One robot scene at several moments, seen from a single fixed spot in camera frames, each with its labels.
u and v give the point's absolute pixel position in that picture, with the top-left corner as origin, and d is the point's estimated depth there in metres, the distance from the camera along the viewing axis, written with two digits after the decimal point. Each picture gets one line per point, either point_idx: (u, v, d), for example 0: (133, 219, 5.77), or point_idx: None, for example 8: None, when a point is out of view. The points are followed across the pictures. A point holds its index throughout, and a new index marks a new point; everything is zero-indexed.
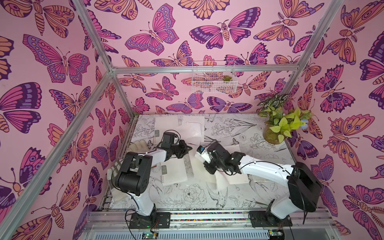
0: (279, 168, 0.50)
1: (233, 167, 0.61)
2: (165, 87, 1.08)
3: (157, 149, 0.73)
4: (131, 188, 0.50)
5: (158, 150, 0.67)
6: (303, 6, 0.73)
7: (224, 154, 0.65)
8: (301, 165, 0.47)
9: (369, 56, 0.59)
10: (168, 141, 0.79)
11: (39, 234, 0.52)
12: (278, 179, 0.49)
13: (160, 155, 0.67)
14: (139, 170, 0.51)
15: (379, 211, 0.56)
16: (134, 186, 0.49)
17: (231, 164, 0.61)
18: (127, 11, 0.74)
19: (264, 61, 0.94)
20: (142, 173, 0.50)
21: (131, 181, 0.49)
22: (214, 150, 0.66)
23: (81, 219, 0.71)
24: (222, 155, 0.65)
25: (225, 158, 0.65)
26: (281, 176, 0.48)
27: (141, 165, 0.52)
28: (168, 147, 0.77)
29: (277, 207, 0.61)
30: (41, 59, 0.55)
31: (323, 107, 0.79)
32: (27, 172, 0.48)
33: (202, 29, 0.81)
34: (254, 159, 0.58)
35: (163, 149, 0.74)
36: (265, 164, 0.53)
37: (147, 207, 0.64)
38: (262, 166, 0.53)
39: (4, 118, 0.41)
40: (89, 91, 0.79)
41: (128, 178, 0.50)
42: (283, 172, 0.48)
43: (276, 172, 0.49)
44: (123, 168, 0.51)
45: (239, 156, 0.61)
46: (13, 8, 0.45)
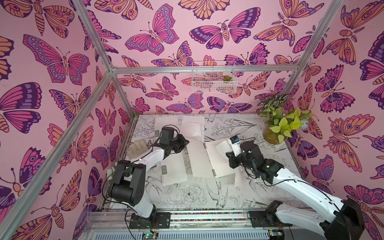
0: (325, 197, 0.45)
1: (266, 175, 0.55)
2: (165, 87, 1.08)
3: (152, 149, 0.63)
4: (125, 199, 0.47)
5: (153, 150, 0.62)
6: (303, 6, 0.73)
7: (260, 158, 0.59)
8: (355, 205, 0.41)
9: (369, 56, 0.59)
10: (167, 137, 0.74)
11: (39, 235, 0.52)
12: (320, 209, 0.44)
13: (157, 156, 0.62)
14: (132, 181, 0.47)
15: (379, 211, 0.56)
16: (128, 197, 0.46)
17: (265, 172, 0.56)
18: (127, 11, 0.74)
19: (264, 61, 0.94)
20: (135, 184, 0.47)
21: (125, 192, 0.47)
22: (251, 150, 0.59)
23: (81, 219, 0.71)
24: (257, 160, 0.59)
25: (258, 164, 0.60)
26: (327, 208, 0.43)
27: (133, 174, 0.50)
28: (167, 143, 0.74)
29: (289, 212, 0.60)
30: (41, 59, 0.55)
31: (323, 107, 0.79)
32: (27, 172, 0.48)
33: (202, 29, 0.81)
34: (296, 177, 0.51)
35: (160, 148, 0.66)
36: (310, 189, 0.47)
37: (146, 209, 0.63)
38: (307, 189, 0.47)
39: (4, 118, 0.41)
40: (89, 91, 0.79)
41: (121, 189, 0.47)
42: (330, 204, 0.43)
43: (320, 201, 0.44)
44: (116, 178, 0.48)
45: (277, 167, 0.56)
46: (13, 8, 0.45)
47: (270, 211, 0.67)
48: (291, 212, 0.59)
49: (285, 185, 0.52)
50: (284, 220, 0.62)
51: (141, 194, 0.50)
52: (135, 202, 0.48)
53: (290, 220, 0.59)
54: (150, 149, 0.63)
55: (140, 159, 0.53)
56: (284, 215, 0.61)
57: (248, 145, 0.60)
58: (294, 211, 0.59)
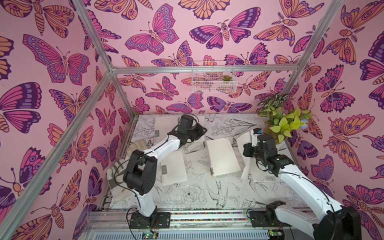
0: (324, 197, 0.45)
1: (273, 166, 0.58)
2: (165, 87, 1.08)
3: (167, 139, 0.63)
4: (136, 186, 0.50)
5: (168, 139, 0.62)
6: (303, 6, 0.73)
7: (273, 150, 0.62)
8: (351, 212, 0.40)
9: (369, 56, 0.59)
10: (185, 126, 0.72)
11: (39, 235, 0.52)
12: (315, 207, 0.45)
13: (172, 146, 0.62)
14: (144, 172, 0.49)
15: (379, 211, 0.56)
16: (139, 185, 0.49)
17: (273, 164, 0.58)
18: (127, 11, 0.74)
19: (264, 61, 0.94)
20: (146, 176, 0.49)
21: (137, 181, 0.50)
22: (265, 140, 0.63)
23: (81, 219, 0.71)
24: (269, 150, 0.61)
25: (269, 154, 0.62)
26: (322, 206, 0.43)
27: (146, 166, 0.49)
28: (184, 133, 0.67)
29: (287, 211, 0.60)
30: (40, 59, 0.55)
31: (323, 107, 0.79)
32: (27, 172, 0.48)
33: (202, 29, 0.81)
34: (302, 174, 0.52)
35: (176, 138, 0.65)
36: (311, 186, 0.48)
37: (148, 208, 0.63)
38: (308, 186, 0.48)
39: (4, 118, 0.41)
40: (89, 91, 0.79)
41: (134, 177, 0.50)
42: (327, 204, 0.43)
43: (317, 198, 0.45)
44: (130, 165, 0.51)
45: (287, 161, 0.57)
46: (13, 8, 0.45)
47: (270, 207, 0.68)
48: (289, 211, 0.60)
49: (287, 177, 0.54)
50: (281, 219, 0.62)
51: (151, 183, 0.53)
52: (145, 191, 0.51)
53: (286, 219, 0.59)
54: (165, 138, 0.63)
55: (153, 150, 0.54)
56: (282, 212, 0.61)
57: (265, 135, 0.63)
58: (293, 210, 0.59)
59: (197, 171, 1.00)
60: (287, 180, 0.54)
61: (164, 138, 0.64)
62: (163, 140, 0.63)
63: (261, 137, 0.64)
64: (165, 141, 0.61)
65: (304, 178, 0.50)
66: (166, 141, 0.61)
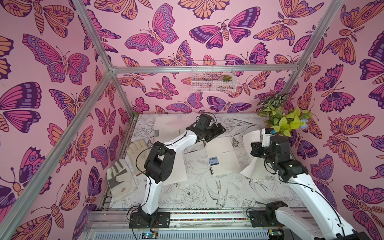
0: (336, 218, 0.42)
1: (284, 172, 0.54)
2: (165, 87, 1.08)
3: (185, 134, 0.67)
4: (155, 174, 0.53)
5: (186, 134, 0.67)
6: (303, 6, 0.73)
7: (287, 154, 0.57)
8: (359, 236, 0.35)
9: (369, 56, 0.59)
10: (204, 124, 0.76)
11: (39, 235, 0.52)
12: (323, 226, 0.43)
13: (189, 142, 0.66)
14: (164, 161, 0.54)
15: (379, 211, 0.56)
16: (158, 173, 0.55)
17: (285, 169, 0.54)
18: (127, 11, 0.74)
19: (264, 61, 0.94)
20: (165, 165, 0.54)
21: (156, 169, 0.56)
22: (279, 143, 0.57)
23: (81, 219, 0.71)
24: (281, 155, 0.57)
25: (282, 159, 0.57)
26: (332, 228, 0.40)
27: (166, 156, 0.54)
28: (201, 130, 0.73)
29: (287, 213, 0.61)
30: (41, 59, 0.55)
31: (323, 107, 0.79)
32: (27, 172, 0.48)
33: (202, 29, 0.81)
34: (315, 187, 0.48)
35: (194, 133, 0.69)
36: (324, 203, 0.45)
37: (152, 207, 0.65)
38: (321, 203, 0.45)
39: (4, 118, 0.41)
40: (89, 91, 0.79)
41: (154, 165, 0.56)
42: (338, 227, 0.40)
43: (329, 219, 0.42)
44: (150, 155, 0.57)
45: (301, 169, 0.53)
46: (13, 8, 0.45)
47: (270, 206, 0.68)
48: (290, 214, 0.60)
49: (299, 188, 0.50)
50: (281, 220, 0.62)
51: (168, 173, 0.58)
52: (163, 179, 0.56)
53: (285, 222, 0.60)
54: (183, 133, 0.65)
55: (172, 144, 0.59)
56: (282, 214, 0.62)
57: (279, 137, 0.59)
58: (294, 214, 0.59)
59: (197, 171, 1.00)
60: (297, 190, 0.51)
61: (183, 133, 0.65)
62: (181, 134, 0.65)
63: (275, 140, 0.59)
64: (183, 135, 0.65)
65: (317, 192, 0.47)
66: (184, 136, 0.65)
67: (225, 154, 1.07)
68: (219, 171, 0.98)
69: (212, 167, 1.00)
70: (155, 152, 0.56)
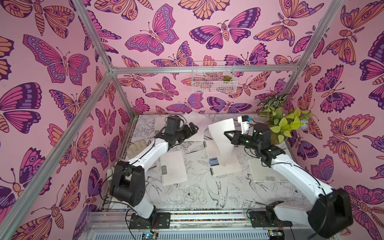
0: (315, 182, 0.46)
1: (265, 157, 0.59)
2: (165, 87, 1.08)
3: (154, 143, 0.59)
4: (125, 199, 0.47)
5: (155, 143, 0.59)
6: (303, 6, 0.73)
7: (268, 142, 0.61)
8: (342, 191, 0.42)
9: (369, 56, 0.59)
10: (173, 128, 0.69)
11: (38, 235, 0.52)
12: (307, 191, 0.46)
13: (159, 151, 0.58)
14: (132, 181, 0.46)
15: (379, 211, 0.56)
16: (128, 197, 0.46)
17: (266, 155, 0.59)
18: (127, 12, 0.74)
19: (264, 61, 0.94)
20: (134, 186, 0.46)
21: (125, 192, 0.47)
22: (262, 132, 0.60)
23: (81, 219, 0.71)
24: (263, 142, 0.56)
25: (264, 146, 0.62)
26: (314, 190, 0.44)
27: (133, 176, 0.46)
28: (172, 134, 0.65)
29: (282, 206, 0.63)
30: (41, 60, 0.55)
31: (323, 107, 0.79)
32: (27, 172, 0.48)
33: (202, 29, 0.81)
34: (294, 163, 0.53)
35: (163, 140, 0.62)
36: (303, 172, 0.49)
37: (146, 210, 0.63)
38: (299, 172, 0.49)
39: (4, 118, 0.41)
40: (89, 91, 0.79)
41: (121, 189, 0.47)
42: (319, 188, 0.44)
43: (309, 184, 0.46)
44: (115, 178, 0.48)
45: (279, 151, 0.58)
46: (13, 8, 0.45)
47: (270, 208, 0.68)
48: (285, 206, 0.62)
49: (278, 165, 0.56)
50: (281, 217, 0.62)
51: (141, 194, 0.50)
52: (135, 202, 0.47)
53: (285, 216, 0.60)
54: (152, 143, 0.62)
55: (139, 159, 0.50)
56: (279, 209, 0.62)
57: (262, 127, 0.60)
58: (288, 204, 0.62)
59: (197, 171, 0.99)
60: (280, 170, 0.56)
61: (151, 143, 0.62)
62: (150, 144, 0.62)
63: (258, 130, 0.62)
64: (151, 145, 0.58)
65: (295, 166, 0.52)
66: (153, 145, 0.58)
67: (225, 154, 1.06)
68: (219, 171, 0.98)
69: (212, 167, 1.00)
70: (120, 174, 0.47)
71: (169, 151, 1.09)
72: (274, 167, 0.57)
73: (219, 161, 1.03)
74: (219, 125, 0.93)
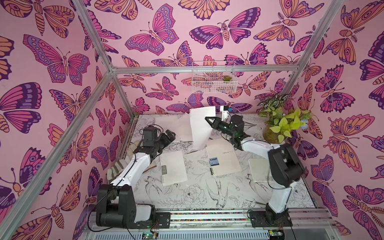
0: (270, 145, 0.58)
1: (237, 144, 0.73)
2: (165, 87, 1.08)
3: (135, 158, 0.57)
4: (117, 223, 0.43)
5: (137, 159, 0.56)
6: (303, 6, 0.73)
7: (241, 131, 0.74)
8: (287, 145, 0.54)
9: (369, 56, 0.59)
10: (151, 138, 0.68)
11: (38, 235, 0.52)
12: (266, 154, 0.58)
13: (142, 166, 0.56)
14: (119, 203, 0.43)
15: (379, 211, 0.56)
16: (120, 220, 0.43)
17: (237, 142, 0.74)
18: (127, 11, 0.74)
19: (264, 61, 0.94)
20: (124, 208, 0.43)
21: (116, 216, 0.43)
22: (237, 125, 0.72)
23: (81, 219, 0.71)
24: (237, 130, 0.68)
25: (237, 134, 0.75)
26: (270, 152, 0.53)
27: (119, 198, 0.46)
28: (151, 145, 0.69)
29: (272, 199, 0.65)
30: (41, 60, 0.55)
31: (323, 107, 0.79)
32: (27, 172, 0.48)
33: (202, 29, 0.81)
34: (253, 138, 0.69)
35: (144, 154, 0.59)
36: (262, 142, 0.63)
37: (144, 215, 0.62)
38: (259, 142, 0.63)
39: (4, 118, 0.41)
40: (89, 91, 0.79)
41: (112, 213, 0.43)
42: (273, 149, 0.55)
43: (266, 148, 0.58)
44: (102, 205, 0.43)
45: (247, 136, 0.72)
46: (13, 8, 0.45)
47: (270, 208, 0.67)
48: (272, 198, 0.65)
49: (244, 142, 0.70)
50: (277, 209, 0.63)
51: (134, 214, 0.47)
52: (129, 224, 0.44)
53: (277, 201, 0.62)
54: (133, 158, 0.57)
55: (123, 178, 0.47)
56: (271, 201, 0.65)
57: (238, 119, 0.71)
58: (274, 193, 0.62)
59: (197, 171, 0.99)
60: (246, 147, 0.70)
61: (132, 159, 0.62)
62: (130, 161, 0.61)
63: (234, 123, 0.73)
64: (133, 162, 0.54)
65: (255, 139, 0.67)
66: (135, 161, 0.55)
67: (226, 154, 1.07)
68: (219, 171, 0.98)
69: (212, 167, 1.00)
70: (106, 198, 0.43)
71: (169, 151, 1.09)
72: (243, 147, 0.72)
73: (219, 161, 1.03)
74: (201, 111, 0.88)
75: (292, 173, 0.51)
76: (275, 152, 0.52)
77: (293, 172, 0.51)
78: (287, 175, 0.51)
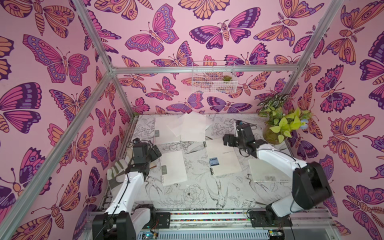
0: (292, 160, 0.52)
1: (251, 149, 0.66)
2: (165, 87, 1.08)
3: (128, 180, 0.54)
4: None
5: (129, 180, 0.54)
6: (303, 6, 0.73)
7: (251, 137, 0.70)
8: (316, 165, 0.47)
9: (369, 56, 0.59)
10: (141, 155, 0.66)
11: (39, 235, 0.52)
12: (289, 171, 0.50)
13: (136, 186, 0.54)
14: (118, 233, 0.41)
15: (379, 211, 0.56)
16: None
17: (251, 147, 0.66)
18: (127, 11, 0.74)
19: (264, 61, 0.94)
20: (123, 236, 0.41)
21: None
22: (243, 128, 0.71)
23: (81, 219, 0.71)
24: (247, 136, 0.69)
25: (248, 140, 0.70)
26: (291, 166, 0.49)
27: (117, 227, 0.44)
28: (143, 162, 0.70)
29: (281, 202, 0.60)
30: (41, 60, 0.55)
31: (323, 107, 0.79)
32: (27, 172, 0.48)
33: (202, 29, 0.81)
34: (274, 148, 0.60)
35: (138, 172, 0.58)
36: (283, 154, 0.55)
37: (145, 219, 0.62)
38: (282, 156, 0.54)
39: (4, 118, 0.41)
40: (89, 91, 0.79)
41: None
42: (295, 164, 0.50)
43: (288, 162, 0.51)
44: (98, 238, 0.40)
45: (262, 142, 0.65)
46: (13, 8, 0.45)
47: (269, 208, 0.68)
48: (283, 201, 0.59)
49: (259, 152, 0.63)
50: (280, 214, 0.62)
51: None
52: None
53: (284, 209, 0.59)
54: (126, 179, 0.55)
55: (118, 204, 0.45)
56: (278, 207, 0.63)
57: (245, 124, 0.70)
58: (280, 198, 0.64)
59: (197, 171, 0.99)
60: (264, 156, 0.61)
61: (125, 181, 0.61)
62: (124, 183, 0.53)
63: (240, 127, 0.72)
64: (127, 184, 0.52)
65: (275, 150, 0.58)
66: (128, 183, 0.53)
67: (225, 154, 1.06)
68: (219, 171, 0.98)
69: (212, 167, 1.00)
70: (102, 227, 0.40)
71: (169, 151, 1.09)
72: (259, 156, 0.64)
73: (219, 161, 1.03)
74: (195, 115, 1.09)
75: (318, 196, 0.45)
76: (302, 172, 0.45)
77: (320, 196, 0.45)
78: (311, 199, 0.44)
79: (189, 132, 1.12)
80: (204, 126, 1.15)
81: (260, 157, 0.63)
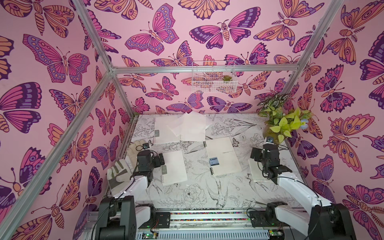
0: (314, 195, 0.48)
1: (272, 174, 0.63)
2: (165, 87, 1.08)
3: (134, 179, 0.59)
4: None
5: (135, 179, 0.59)
6: (303, 6, 0.73)
7: (274, 160, 0.66)
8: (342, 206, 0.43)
9: (369, 56, 0.59)
10: (145, 162, 0.70)
11: (39, 234, 0.52)
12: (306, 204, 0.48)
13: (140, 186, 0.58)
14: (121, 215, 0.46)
15: (379, 211, 0.56)
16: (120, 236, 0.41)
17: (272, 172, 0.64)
18: (127, 11, 0.74)
19: (264, 61, 0.94)
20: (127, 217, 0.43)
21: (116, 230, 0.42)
22: (270, 150, 0.67)
23: (80, 219, 0.71)
24: (271, 159, 0.67)
25: (272, 164, 0.67)
26: (311, 201, 0.46)
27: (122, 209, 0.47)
28: (147, 170, 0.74)
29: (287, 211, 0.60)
30: (41, 59, 0.55)
31: (323, 107, 0.79)
32: (27, 172, 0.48)
33: (202, 29, 0.81)
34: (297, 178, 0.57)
35: (142, 175, 0.63)
36: (304, 186, 0.52)
37: (144, 217, 0.61)
38: (303, 188, 0.52)
39: (4, 118, 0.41)
40: (89, 91, 0.79)
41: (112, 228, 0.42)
42: (316, 200, 0.46)
43: (308, 196, 0.48)
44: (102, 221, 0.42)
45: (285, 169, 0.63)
46: (13, 8, 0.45)
47: (270, 206, 0.69)
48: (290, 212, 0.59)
49: (280, 178, 0.60)
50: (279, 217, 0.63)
51: (134, 230, 0.45)
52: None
53: (287, 220, 0.59)
54: (132, 179, 0.59)
55: (125, 191, 0.49)
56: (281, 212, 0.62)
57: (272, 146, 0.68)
58: (290, 208, 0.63)
59: (197, 171, 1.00)
60: (285, 184, 0.58)
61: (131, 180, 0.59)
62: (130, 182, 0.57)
63: (268, 148, 0.68)
64: (132, 182, 0.57)
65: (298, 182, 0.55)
66: (134, 181, 0.57)
67: (225, 154, 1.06)
68: (219, 171, 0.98)
69: (212, 167, 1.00)
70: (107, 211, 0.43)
71: (169, 151, 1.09)
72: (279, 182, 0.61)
73: (219, 161, 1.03)
74: (195, 115, 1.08)
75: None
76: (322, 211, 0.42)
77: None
78: None
79: (189, 132, 1.12)
80: (204, 126, 1.15)
81: (281, 184, 0.60)
